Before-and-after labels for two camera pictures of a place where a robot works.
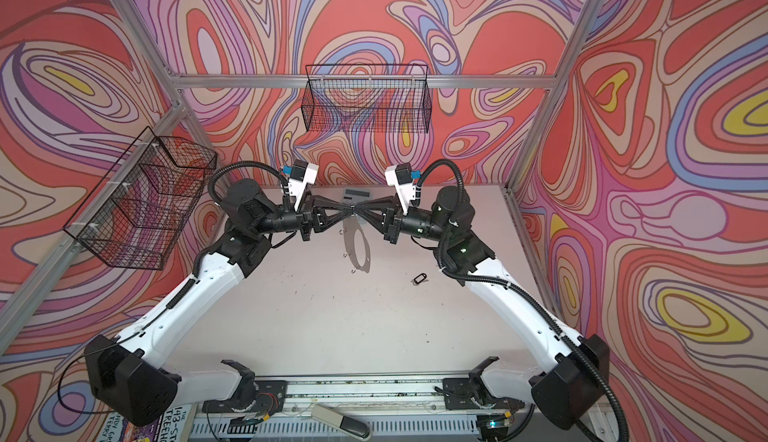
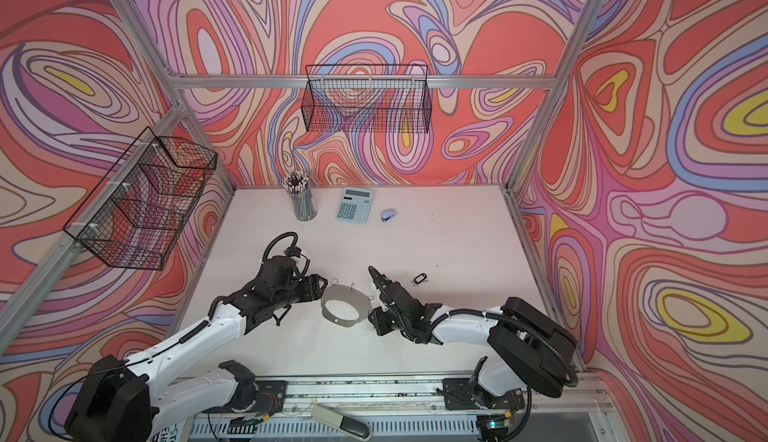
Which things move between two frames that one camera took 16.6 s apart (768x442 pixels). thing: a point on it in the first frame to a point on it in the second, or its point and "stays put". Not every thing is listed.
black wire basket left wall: x=138 y=214 stays put
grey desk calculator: x=357 y=194 stays put
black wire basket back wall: x=367 y=98 stays put
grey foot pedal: x=354 y=427 stays put
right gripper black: x=391 y=221 to x=379 y=324
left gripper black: x=310 y=217 to x=313 y=290
